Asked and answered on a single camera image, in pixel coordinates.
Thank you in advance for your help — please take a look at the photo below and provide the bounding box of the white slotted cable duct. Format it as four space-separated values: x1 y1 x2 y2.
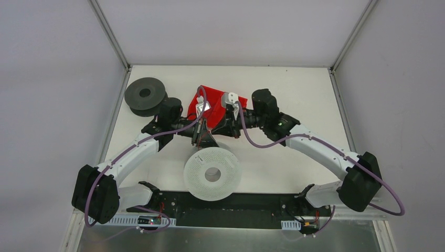
104 214 176 228

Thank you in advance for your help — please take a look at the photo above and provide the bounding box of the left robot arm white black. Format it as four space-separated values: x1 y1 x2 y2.
71 97 212 227

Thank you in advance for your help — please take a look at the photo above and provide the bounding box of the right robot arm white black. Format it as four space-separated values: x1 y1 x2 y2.
211 89 382 215

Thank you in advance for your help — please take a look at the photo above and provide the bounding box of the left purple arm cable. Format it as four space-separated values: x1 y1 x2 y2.
84 85 208 228

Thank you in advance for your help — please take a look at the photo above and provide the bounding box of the right aluminium frame post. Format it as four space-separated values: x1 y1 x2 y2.
331 0 379 72

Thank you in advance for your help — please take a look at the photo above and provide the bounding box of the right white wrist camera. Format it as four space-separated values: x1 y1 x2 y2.
221 92 239 109

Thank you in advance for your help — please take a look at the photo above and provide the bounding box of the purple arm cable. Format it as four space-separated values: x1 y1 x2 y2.
84 85 208 228
236 101 406 217

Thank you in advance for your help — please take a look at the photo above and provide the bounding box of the left aluminium frame post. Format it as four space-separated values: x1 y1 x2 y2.
88 0 131 72

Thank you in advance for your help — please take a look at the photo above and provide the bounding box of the aluminium frame post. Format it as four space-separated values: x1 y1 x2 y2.
88 0 131 72
331 0 379 72

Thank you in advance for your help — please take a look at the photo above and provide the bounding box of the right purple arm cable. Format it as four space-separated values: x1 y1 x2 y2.
236 101 406 217

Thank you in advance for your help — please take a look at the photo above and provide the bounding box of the black cable spool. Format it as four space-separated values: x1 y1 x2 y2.
124 77 168 117

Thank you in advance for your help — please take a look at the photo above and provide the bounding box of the white translucent cable spool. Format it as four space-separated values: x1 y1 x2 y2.
183 147 242 202

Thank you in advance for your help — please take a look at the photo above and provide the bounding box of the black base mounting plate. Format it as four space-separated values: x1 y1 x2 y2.
144 191 331 229

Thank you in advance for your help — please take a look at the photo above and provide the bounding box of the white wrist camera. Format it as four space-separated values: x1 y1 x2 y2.
221 92 239 109
195 97 211 116

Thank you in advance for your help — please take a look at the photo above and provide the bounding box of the red two-compartment bin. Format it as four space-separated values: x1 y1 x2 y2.
186 86 226 129

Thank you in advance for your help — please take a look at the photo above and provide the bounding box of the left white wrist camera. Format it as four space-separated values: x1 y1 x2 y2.
195 97 211 116

